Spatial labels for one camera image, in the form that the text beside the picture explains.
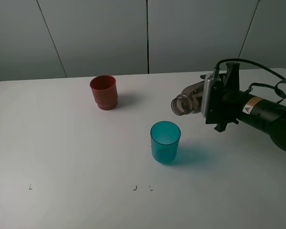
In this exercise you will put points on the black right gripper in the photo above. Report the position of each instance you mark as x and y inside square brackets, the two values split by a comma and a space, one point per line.
[227, 106]

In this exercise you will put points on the brown transparent plastic bottle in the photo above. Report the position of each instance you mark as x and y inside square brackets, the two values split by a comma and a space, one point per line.
[189, 100]

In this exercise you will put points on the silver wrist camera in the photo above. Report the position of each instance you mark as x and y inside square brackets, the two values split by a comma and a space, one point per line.
[211, 89]

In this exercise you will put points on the red plastic cup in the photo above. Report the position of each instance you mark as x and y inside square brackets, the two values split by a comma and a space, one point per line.
[104, 91]

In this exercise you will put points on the teal transparent plastic cup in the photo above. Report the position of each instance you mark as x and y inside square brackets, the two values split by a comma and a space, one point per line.
[165, 138]

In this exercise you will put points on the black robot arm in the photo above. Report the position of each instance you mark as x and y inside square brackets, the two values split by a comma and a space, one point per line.
[264, 115]

